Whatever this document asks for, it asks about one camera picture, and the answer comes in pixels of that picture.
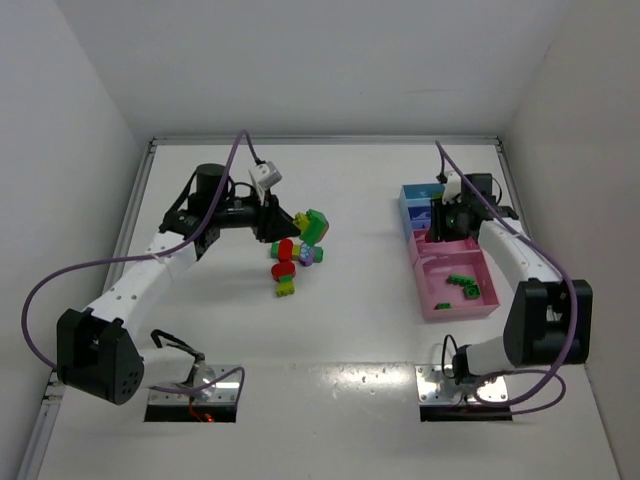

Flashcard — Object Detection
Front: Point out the green purple lego stack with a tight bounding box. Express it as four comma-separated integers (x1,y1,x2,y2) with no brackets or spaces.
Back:
294,209,329,246

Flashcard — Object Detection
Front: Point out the green lego plate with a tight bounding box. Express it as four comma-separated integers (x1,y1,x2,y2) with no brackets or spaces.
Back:
447,274,476,287

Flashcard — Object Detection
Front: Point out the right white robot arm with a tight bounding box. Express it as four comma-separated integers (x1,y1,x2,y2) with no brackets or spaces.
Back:
429,171,593,383

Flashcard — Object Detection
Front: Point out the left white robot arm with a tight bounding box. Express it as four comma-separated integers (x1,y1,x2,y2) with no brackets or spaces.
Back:
56,162,301,405

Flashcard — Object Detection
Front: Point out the red round lego upper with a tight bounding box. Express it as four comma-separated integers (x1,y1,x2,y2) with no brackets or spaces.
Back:
277,239,294,262

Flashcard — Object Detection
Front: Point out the red round lego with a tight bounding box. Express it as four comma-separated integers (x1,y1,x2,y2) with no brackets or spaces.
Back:
271,261,296,282
277,239,294,262

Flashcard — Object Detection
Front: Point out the small pink container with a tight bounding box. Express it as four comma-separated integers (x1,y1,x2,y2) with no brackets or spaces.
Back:
408,229,480,264

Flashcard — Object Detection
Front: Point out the purple paw lego piece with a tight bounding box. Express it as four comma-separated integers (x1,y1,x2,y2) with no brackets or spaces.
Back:
298,243,324,267

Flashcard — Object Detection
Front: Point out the red round lego lower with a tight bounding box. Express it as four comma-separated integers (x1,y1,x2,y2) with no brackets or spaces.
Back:
271,261,296,282

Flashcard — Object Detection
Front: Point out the light blue container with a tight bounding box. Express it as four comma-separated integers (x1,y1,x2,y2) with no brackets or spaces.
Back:
399,183,444,208

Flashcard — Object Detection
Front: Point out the yellow-green lego brick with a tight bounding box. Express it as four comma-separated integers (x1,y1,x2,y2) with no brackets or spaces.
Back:
276,281,295,298

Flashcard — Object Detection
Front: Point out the green square lego in bin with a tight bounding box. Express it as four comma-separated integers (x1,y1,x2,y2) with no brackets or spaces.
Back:
463,284,481,300

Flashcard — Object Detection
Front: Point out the large pink container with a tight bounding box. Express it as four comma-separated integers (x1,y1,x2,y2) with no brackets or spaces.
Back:
413,251,500,322

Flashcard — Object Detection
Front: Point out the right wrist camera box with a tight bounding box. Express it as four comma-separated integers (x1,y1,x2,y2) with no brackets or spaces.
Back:
442,170,462,204

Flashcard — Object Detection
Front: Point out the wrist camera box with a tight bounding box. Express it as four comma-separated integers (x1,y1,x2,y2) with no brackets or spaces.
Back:
249,161,282,190
442,170,462,204

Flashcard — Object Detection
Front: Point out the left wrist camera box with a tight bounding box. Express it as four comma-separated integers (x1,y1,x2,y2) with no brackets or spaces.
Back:
249,161,282,190

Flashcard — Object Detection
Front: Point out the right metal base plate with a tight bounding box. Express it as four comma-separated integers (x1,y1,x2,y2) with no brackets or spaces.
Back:
415,364,509,407

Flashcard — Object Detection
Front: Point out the metal base plate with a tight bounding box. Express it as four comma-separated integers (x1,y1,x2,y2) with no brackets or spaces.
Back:
147,364,246,407
415,364,509,407

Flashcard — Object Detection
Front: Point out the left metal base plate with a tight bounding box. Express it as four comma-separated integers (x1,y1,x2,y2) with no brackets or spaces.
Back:
147,364,246,407

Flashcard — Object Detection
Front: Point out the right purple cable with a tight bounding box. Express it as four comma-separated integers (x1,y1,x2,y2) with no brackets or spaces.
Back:
434,139,574,416

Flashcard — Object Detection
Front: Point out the purple cable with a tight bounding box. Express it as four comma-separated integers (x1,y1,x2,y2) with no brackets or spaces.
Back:
434,139,574,416
22,129,264,396

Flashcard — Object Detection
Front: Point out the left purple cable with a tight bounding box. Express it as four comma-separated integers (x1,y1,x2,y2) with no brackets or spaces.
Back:
22,129,264,396

